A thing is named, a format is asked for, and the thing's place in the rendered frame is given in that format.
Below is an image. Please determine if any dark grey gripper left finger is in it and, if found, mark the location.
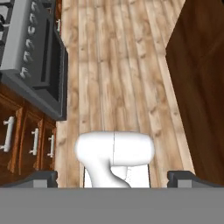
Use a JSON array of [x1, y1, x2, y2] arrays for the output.
[[0, 170, 59, 189]]

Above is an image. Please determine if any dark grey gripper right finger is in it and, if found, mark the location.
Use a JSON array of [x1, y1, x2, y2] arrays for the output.
[[166, 170, 224, 189]]

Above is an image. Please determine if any grey stove with oven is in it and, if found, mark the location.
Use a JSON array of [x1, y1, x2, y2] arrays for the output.
[[0, 0, 69, 122]]

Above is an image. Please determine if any black oven door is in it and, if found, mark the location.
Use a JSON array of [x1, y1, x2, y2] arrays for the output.
[[31, 17, 69, 122]]

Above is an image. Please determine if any white rounded object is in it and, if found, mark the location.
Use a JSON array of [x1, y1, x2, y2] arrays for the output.
[[73, 130, 156, 189]]

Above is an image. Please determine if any dark brown dining counter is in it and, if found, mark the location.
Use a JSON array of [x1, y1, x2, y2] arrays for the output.
[[164, 0, 224, 187]]

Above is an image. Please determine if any brown wooden cupboard door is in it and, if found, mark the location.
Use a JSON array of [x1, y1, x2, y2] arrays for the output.
[[54, 0, 64, 40], [39, 122, 57, 172], [18, 109, 46, 176], [0, 94, 25, 183]]

